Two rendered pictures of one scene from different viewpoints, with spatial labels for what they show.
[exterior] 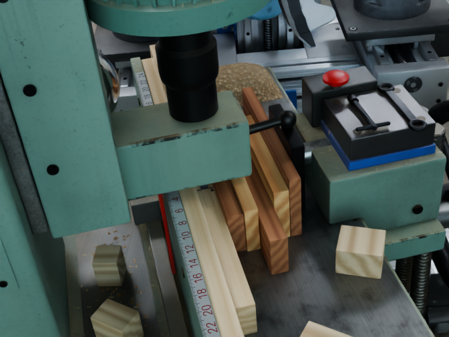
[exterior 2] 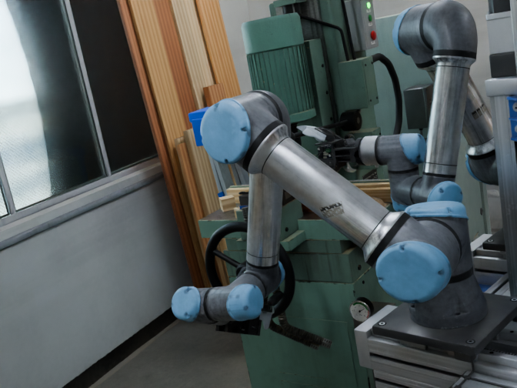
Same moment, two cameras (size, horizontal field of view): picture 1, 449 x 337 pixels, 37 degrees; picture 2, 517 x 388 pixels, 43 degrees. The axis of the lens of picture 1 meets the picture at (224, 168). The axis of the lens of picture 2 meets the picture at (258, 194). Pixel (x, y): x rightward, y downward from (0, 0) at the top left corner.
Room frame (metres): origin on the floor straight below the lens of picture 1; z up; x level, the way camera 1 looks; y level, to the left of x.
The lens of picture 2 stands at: (1.90, -1.46, 1.41)
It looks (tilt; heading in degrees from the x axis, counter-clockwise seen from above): 13 degrees down; 135
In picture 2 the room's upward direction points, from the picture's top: 11 degrees counter-clockwise
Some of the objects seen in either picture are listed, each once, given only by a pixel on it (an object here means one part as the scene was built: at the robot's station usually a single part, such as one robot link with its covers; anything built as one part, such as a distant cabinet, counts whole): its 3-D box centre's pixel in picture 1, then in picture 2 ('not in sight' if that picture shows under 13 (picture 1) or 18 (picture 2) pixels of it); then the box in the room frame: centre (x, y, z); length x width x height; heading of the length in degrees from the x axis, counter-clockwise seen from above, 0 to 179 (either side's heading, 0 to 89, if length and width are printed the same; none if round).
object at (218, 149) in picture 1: (180, 148); not in sight; (0.60, 0.05, 0.99); 0.14 x 0.07 x 0.09; 100
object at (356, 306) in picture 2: not in sight; (362, 311); (0.89, -0.14, 0.65); 0.06 x 0.04 x 0.08; 10
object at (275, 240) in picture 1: (250, 188); not in sight; (0.61, -0.03, 0.92); 0.23 x 0.02 x 0.05; 10
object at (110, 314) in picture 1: (117, 326); not in sight; (0.51, 0.14, 0.82); 0.04 x 0.03 x 0.04; 57
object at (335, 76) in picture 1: (335, 77); not in sight; (0.67, -0.14, 1.02); 0.03 x 0.03 x 0.01
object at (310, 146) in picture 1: (311, 152); not in sight; (0.63, -0.10, 0.95); 0.09 x 0.07 x 0.09; 10
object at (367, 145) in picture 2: not in sight; (371, 152); (0.97, -0.10, 1.09); 0.08 x 0.05 x 0.08; 100
